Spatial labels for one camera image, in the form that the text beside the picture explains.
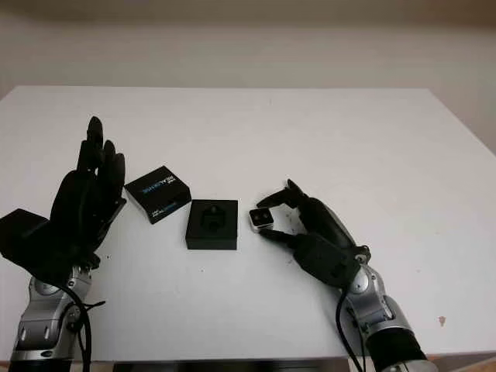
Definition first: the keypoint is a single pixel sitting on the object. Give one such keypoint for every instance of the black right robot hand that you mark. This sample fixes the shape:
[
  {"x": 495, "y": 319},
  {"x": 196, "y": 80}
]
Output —
[{"x": 325, "y": 240}]

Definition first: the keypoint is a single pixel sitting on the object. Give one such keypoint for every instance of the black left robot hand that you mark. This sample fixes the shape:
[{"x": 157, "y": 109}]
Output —
[{"x": 77, "y": 217}]

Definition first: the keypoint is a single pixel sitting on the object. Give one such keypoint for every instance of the small silver depth camera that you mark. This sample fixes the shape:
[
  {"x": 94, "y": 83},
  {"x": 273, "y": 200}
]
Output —
[{"x": 260, "y": 219}]

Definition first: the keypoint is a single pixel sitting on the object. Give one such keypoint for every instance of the black RealSense box lid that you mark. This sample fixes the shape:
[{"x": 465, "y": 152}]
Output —
[{"x": 159, "y": 191}]

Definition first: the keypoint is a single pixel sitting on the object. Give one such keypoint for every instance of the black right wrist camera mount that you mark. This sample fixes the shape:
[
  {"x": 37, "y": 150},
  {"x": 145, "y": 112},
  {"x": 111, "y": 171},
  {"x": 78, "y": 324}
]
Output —
[{"x": 362, "y": 252}]

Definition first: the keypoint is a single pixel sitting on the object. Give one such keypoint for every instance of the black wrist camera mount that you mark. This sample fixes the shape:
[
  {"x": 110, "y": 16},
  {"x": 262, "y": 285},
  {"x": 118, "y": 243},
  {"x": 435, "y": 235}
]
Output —
[
  {"x": 362, "y": 252},
  {"x": 23, "y": 236}
]

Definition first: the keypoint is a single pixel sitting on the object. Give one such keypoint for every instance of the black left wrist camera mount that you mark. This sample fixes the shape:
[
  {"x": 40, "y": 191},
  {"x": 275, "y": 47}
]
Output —
[{"x": 23, "y": 236}]

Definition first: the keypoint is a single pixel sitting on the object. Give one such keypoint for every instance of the black camera box base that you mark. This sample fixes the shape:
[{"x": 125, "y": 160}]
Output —
[{"x": 211, "y": 236}]

